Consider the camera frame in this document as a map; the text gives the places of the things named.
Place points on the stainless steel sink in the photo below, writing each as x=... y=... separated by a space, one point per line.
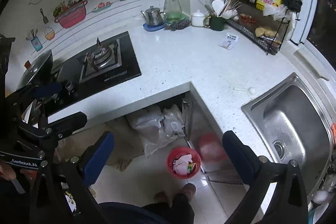
x=293 y=127

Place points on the pink slipper left foot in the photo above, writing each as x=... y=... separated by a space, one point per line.
x=160 y=197

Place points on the small steel teapot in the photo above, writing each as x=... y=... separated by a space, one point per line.
x=154 y=16

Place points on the red trash bin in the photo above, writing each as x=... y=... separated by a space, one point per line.
x=176 y=154

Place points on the dark green enamel mug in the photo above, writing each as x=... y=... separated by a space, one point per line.
x=214 y=23

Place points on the black gas stove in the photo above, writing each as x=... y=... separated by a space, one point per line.
x=101 y=66

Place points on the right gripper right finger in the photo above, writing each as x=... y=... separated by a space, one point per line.
x=245 y=161

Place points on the white tissue paper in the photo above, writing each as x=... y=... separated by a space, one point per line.
x=180 y=165

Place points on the white shampoo sachet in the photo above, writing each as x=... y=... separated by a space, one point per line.
x=229 y=41

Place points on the yellow red sauce packet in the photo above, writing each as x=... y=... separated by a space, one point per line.
x=190 y=167

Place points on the blue saucer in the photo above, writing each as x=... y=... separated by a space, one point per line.
x=152 y=28

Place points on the white lidded jar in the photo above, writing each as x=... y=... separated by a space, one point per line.
x=197 y=19

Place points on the black wok pan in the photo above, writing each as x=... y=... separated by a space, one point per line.
x=39 y=72

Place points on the black plastic bag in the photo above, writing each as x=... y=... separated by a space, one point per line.
x=293 y=5

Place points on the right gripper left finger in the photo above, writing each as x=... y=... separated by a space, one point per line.
x=92 y=161

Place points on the pink slipper foot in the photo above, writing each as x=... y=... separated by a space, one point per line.
x=189 y=191
x=160 y=197

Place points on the black wire rack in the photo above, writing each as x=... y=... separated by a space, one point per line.
x=249 y=18

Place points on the white plastic spoon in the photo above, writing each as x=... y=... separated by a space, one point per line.
x=250 y=91

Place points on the white woven sack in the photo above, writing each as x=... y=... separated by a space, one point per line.
x=148 y=123

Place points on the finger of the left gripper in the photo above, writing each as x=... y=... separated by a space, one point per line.
x=63 y=127
x=24 y=96

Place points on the glass carafe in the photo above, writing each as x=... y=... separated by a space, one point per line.
x=173 y=10

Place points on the pink slipper right foot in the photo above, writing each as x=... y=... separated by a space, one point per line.
x=189 y=191

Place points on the ginger root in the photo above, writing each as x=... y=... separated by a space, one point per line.
x=262 y=31

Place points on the dark woven coaster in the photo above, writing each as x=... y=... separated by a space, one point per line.
x=177 y=25

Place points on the kitchen wall sticker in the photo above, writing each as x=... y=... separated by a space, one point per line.
x=76 y=1

